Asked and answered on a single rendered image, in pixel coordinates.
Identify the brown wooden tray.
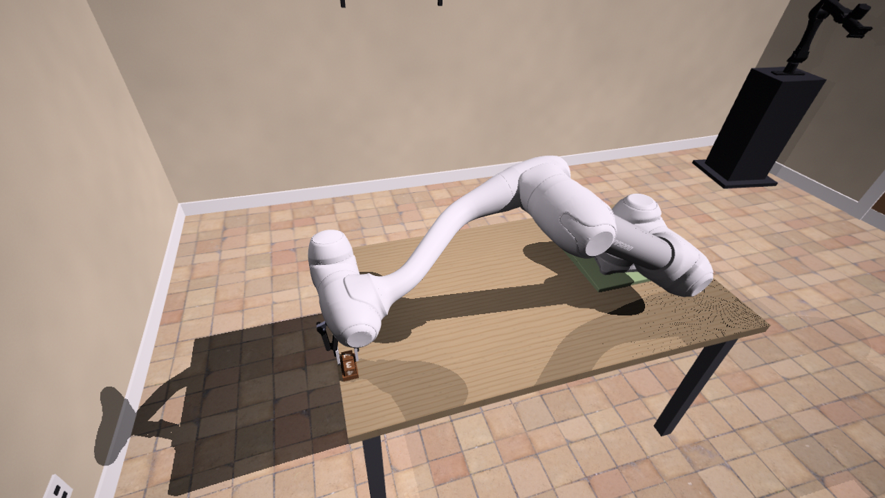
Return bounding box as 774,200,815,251
339,353,359,381

